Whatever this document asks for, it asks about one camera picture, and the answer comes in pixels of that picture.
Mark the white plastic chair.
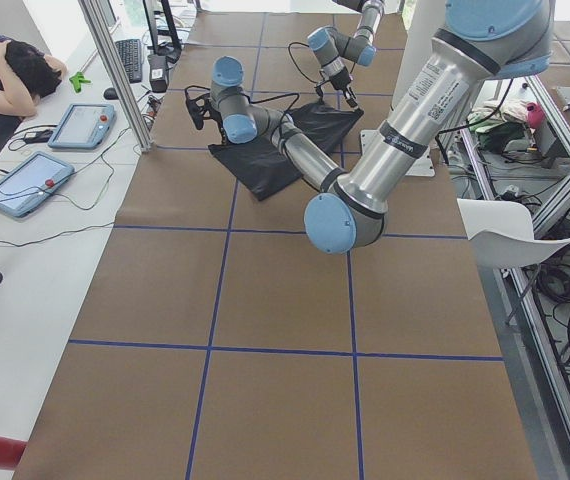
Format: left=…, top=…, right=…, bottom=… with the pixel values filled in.
left=457, top=198, right=570, bottom=269

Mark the aluminium frame post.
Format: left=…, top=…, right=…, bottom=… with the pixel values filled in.
left=78, top=0, right=152, bottom=153

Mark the green clamp tool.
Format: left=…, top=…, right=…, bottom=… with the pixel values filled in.
left=69, top=71, right=91, bottom=93

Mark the black box device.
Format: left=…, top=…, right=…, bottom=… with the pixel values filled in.
left=147, top=54, right=169, bottom=93

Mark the black computer mouse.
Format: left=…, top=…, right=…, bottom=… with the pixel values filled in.
left=103, top=87, right=119, bottom=100

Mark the teach pendant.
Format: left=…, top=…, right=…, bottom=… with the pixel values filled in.
left=47, top=103, right=116, bottom=150
left=0, top=152, right=76, bottom=218

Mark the upper teach pendant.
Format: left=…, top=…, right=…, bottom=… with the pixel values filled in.
left=47, top=103, right=116, bottom=150

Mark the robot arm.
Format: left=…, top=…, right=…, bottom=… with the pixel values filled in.
left=307, top=0, right=385, bottom=108
left=209, top=1, right=555, bottom=254

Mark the black keyboard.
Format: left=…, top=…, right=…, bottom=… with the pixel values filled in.
left=115, top=39, right=143, bottom=83

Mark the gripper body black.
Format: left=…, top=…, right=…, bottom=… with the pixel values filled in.
left=184, top=88, right=227, bottom=145
left=314, top=72, right=353, bottom=98

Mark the black graphic t-shirt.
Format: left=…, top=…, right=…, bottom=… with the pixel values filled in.
left=208, top=100, right=364, bottom=201

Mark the lower teach pendant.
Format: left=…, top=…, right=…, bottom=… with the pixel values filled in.
left=0, top=152, right=76, bottom=218

